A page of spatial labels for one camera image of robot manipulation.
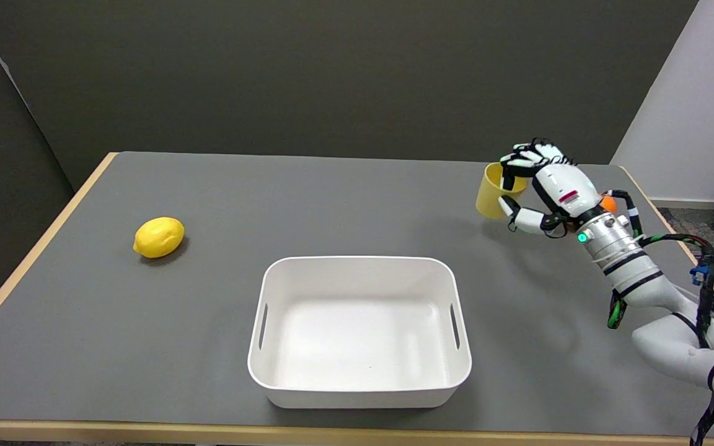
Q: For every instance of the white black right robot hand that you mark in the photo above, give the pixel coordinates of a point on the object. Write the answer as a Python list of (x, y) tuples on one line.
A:
[(558, 189)]

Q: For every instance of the yellow plastic cup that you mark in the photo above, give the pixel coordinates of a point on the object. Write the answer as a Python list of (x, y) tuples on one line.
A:
[(492, 192)]

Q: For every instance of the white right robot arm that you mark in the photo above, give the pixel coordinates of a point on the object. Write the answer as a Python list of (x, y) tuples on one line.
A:
[(661, 297)]

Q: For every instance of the orange plastic mango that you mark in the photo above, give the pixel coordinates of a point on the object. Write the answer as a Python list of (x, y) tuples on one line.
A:
[(608, 203)]

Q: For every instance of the white plastic bin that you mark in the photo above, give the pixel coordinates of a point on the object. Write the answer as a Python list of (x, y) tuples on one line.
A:
[(359, 332)]

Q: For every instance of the yellow lemon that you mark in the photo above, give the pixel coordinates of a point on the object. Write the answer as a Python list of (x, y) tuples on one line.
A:
[(158, 237)]

